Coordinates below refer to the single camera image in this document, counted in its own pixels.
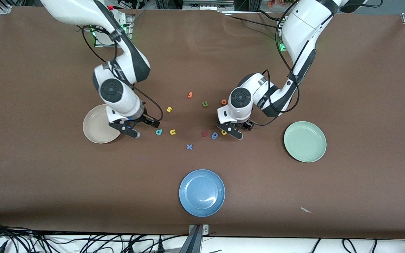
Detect beige round plate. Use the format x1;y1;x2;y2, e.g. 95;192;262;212
83;104;122;144

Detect green round plate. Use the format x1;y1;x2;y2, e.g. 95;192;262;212
283;121;327;163

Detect blue round plate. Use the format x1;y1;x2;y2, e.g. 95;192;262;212
179;169;226;218

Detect brown table cover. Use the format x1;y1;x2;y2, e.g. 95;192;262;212
0;6;405;240

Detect orange artificial flowers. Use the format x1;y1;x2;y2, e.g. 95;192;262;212
268;0;295;9

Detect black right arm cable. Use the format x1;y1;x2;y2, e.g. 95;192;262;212
77;25;164;122

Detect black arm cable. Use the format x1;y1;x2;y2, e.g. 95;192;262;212
248;0;300;126
77;25;164;122

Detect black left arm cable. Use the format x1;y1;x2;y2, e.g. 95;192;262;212
248;0;300;126

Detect black base cable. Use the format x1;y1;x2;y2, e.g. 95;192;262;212
224;10;284;31

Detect grey aluminium frame piece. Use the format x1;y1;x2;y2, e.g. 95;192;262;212
182;0;234;11

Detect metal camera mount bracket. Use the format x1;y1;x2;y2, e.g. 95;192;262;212
180;224;210;253

